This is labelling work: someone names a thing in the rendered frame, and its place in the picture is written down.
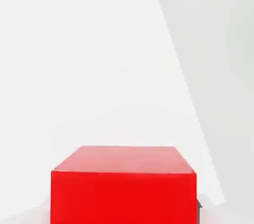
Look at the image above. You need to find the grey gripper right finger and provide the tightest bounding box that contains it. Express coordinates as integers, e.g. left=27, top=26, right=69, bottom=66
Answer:
left=195, top=193, right=237, bottom=224

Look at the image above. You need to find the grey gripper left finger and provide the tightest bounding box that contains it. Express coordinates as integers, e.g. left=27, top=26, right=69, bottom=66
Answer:
left=11, top=197, right=52, bottom=224

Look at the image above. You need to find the small red cube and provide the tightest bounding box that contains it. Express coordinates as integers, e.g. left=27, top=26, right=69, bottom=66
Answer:
left=50, top=145, right=198, bottom=224

